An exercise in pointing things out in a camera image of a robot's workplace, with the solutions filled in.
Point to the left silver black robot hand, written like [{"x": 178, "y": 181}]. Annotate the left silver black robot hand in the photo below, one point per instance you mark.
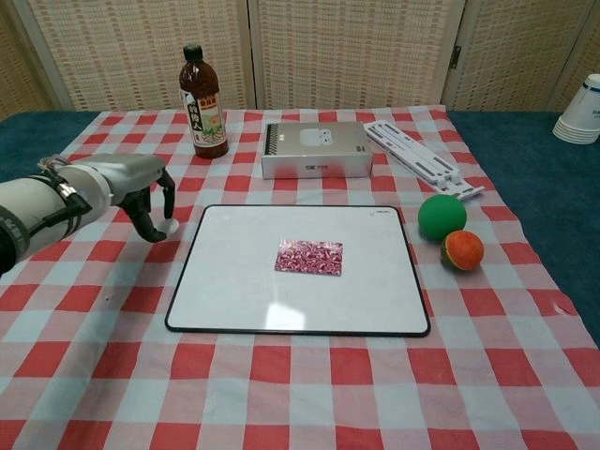
[{"x": 126, "y": 171}]

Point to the small white round object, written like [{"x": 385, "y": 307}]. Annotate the small white round object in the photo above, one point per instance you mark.
[{"x": 172, "y": 227}]

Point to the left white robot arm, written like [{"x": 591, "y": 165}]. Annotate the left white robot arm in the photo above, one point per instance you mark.
[{"x": 33, "y": 211}]

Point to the white board black frame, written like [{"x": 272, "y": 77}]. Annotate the white board black frame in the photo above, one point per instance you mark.
[{"x": 300, "y": 304}]

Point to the dark brown drink bottle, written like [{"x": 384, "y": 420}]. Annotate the dark brown drink bottle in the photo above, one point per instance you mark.
[{"x": 206, "y": 117}]

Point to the silver earbuds box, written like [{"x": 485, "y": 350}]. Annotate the silver earbuds box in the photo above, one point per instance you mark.
[{"x": 319, "y": 154}]

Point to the woven folding screen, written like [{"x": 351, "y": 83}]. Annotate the woven folding screen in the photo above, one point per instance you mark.
[{"x": 347, "y": 51}]

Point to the red white checkered tablecloth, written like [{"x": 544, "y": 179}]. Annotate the red white checkered tablecloth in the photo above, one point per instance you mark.
[{"x": 281, "y": 389}]

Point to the white folding laptop stand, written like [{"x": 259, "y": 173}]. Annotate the white folding laptop stand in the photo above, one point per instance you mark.
[{"x": 422, "y": 159}]

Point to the orange and green ball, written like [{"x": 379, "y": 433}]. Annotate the orange and green ball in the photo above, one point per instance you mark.
[{"x": 464, "y": 252}]

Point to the metal screen hinge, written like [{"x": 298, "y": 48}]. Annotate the metal screen hinge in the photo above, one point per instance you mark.
[{"x": 456, "y": 57}]

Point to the white paper cup stack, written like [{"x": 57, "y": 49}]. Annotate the white paper cup stack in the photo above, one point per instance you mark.
[{"x": 581, "y": 117}]

